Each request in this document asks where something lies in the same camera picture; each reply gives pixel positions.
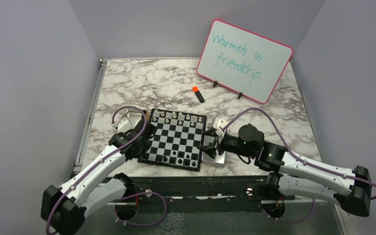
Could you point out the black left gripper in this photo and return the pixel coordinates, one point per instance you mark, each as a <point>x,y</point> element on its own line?
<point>145,149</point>

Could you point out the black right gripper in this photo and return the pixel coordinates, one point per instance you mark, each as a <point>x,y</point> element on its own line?
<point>210,150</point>

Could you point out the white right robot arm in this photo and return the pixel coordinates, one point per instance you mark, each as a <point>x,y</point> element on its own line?
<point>294,175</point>

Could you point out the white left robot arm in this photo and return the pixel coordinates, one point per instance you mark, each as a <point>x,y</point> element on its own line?
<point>65,208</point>

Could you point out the black white chess board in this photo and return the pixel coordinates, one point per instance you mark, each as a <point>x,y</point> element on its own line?
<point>170,137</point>

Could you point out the silver tin lid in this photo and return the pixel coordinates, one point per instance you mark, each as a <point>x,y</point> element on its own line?
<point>219,161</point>

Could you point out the gold tin box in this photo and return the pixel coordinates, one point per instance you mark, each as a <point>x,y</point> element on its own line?
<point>131,118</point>

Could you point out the orange black highlighter marker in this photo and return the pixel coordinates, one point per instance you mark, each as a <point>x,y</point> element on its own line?
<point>198,94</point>

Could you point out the pink framed whiteboard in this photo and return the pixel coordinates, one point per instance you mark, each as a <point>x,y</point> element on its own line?
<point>242,61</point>

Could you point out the black mounting base rail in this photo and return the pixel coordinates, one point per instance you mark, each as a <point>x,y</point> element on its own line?
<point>200,194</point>

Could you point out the aluminium side rail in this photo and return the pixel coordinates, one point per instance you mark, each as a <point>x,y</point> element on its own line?
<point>89,119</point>

